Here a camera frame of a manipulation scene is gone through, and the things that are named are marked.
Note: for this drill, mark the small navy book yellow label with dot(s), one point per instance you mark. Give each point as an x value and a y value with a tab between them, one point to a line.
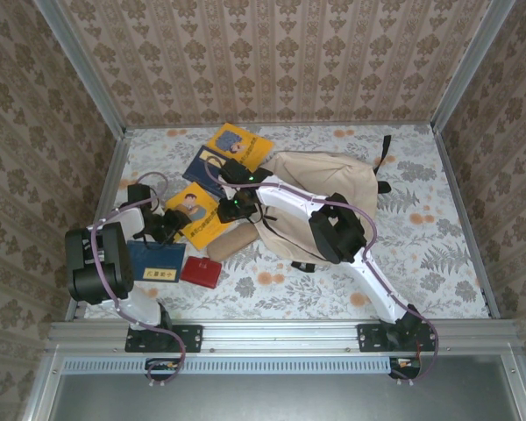
158	259

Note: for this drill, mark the yellow book with suitcase picture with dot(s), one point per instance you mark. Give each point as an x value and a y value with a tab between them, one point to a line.
201	228

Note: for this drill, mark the tan fabric case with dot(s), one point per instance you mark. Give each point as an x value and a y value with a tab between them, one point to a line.
232	243

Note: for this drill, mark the red wallet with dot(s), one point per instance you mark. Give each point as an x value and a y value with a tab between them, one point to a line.
199	272

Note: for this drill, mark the navy book with flower drawing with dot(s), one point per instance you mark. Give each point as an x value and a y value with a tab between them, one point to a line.
197	171

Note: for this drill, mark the yellow book with blue pile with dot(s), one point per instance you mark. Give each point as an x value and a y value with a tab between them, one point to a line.
236	140

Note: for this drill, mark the beige backpack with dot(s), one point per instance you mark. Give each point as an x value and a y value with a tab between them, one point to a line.
333	175

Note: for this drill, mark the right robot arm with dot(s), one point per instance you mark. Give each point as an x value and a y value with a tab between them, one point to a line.
377	280

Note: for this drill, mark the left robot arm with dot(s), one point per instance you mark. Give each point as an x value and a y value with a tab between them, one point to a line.
101	263

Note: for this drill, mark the floral tablecloth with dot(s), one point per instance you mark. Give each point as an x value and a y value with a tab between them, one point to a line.
311	298

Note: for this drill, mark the grey metal panel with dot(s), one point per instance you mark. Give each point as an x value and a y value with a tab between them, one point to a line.
267	399

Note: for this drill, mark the aluminium side rail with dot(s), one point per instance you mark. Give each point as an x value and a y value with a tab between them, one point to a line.
101	219
464	219

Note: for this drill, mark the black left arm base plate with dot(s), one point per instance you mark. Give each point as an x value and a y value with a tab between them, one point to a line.
193	337

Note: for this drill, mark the aluminium front rail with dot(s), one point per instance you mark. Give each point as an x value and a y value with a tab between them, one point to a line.
280	333

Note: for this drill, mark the aluminium corner post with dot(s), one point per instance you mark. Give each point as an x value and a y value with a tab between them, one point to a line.
83	70
473	66

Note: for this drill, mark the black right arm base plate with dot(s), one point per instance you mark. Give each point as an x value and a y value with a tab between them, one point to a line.
370	337

